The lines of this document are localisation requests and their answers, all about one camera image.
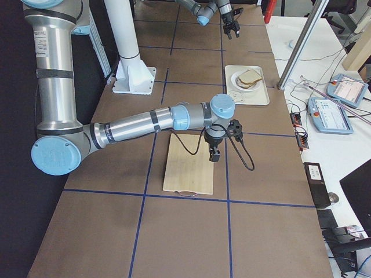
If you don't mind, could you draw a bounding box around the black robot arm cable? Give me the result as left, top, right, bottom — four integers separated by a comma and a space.
173, 118, 256, 171

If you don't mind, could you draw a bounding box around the teach pendant far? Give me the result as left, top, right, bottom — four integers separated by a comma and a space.
327, 74, 368, 108

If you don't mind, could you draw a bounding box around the teach pendant near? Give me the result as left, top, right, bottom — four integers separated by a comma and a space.
308, 97, 354, 134

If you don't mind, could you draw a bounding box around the cream bear serving tray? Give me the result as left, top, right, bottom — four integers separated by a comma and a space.
224, 65, 270, 105

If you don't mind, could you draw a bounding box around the orange black connector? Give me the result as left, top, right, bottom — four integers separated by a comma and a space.
295, 130, 309, 151
290, 112, 302, 127

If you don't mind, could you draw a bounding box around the orange black connector near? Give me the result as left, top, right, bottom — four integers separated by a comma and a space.
295, 130, 309, 151

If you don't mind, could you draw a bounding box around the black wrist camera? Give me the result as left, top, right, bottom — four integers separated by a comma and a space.
227, 119, 243, 142
232, 8, 243, 16

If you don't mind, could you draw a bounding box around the black box with labels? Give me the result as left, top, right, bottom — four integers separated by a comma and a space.
303, 162, 330, 209

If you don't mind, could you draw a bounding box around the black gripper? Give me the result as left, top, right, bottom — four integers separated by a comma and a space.
221, 11, 240, 39
204, 132, 226, 163

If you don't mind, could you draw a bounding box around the bread slice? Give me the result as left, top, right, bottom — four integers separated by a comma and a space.
236, 78, 255, 89
238, 69, 262, 85

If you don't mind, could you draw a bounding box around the black monitor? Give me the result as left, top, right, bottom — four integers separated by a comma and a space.
340, 163, 370, 236

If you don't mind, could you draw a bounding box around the wooden cutting board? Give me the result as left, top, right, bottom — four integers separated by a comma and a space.
163, 134, 214, 195

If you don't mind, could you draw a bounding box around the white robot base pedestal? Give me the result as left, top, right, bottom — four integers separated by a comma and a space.
104, 0, 156, 95

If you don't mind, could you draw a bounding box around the aluminium frame post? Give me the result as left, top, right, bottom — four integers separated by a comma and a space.
278, 0, 329, 90

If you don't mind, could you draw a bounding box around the white round plate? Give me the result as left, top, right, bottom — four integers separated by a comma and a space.
231, 69, 263, 91

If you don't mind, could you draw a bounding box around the teach pendant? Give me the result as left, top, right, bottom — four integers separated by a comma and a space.
327, 74, 368, 108
308, 97, 354, 134

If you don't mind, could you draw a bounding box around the cutting board hanging loop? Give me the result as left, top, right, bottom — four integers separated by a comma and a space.
175, 191, 199, 197

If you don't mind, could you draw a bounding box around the orange black connector far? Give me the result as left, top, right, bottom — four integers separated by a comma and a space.
290, 112, 302, 127

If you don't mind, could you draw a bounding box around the bread slice on plate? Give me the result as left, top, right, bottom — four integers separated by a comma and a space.
236, 78, 255, 89

